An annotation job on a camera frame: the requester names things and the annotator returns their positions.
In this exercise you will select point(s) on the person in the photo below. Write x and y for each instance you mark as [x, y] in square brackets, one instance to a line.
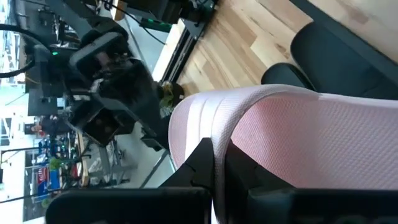
[46, 124]

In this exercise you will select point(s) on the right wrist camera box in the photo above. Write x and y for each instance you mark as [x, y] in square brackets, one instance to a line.
[102, 127]

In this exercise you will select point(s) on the blue red sign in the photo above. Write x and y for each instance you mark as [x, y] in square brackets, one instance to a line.
[46, 180]

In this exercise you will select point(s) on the black metal rig frame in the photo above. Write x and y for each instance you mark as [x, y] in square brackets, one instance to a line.
[186, 49]

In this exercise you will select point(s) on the small green potted plant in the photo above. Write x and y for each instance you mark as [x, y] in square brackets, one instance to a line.
[169, 96]

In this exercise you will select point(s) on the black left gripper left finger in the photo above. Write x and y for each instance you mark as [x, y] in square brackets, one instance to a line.
[124, 208]

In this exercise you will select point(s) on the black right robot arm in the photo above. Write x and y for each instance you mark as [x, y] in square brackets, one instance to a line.
[102, 28]

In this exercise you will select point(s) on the black box green lights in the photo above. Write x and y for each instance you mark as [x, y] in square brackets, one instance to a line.
[155, 25]

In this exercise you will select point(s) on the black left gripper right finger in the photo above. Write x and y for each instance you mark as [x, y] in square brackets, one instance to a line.
[311, 208]

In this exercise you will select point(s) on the pink slide sandal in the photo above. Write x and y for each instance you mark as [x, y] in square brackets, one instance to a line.
[295, 140]

